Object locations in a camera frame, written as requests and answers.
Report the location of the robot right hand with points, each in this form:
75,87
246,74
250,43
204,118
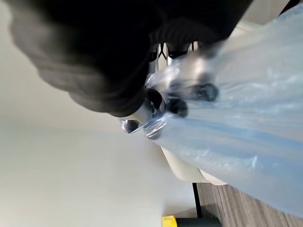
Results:
90,52

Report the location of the translucent blue garbage bag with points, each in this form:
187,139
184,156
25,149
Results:
236,106

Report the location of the yellow object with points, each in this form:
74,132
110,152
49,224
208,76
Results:
169,221

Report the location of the dark green object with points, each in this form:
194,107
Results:
198,222

